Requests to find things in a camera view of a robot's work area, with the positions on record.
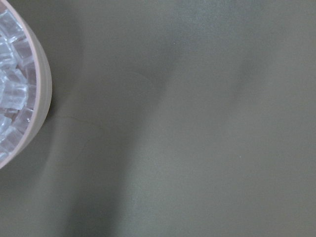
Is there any pink bowl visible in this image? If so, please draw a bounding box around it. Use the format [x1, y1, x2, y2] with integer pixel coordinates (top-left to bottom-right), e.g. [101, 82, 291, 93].
[0, 0, 52, 167]

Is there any clear ice cubes pile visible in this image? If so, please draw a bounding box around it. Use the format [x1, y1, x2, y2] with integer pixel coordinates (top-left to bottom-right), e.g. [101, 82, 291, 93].
[0, 9, 37, 161]

